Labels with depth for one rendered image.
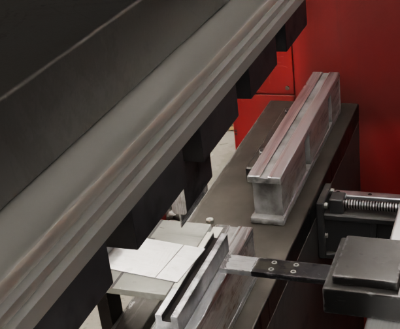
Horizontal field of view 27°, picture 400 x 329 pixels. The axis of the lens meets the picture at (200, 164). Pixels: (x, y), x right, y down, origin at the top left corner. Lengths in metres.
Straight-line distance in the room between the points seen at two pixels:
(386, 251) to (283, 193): 0.40
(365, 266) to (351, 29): 0.90
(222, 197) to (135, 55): 1.16
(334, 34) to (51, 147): 1.56
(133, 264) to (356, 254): 0.31
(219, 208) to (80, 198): 1.21
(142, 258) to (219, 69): 0.74
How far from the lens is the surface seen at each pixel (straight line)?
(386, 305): 1.02
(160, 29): 0.42
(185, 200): 1.04
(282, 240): 1.40
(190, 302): 1.08
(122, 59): 0.38
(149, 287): 1.10
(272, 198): 1.43
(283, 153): 1.47
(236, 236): 1.24
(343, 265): 1.04
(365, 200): 1.56
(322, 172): 1.60
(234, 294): 1.21
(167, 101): 0.37
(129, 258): 1.16
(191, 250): 1.15
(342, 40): 1.86
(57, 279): 0.29
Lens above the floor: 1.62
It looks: 26 degrees down
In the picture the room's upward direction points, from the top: 7 degrees counter-clockwise
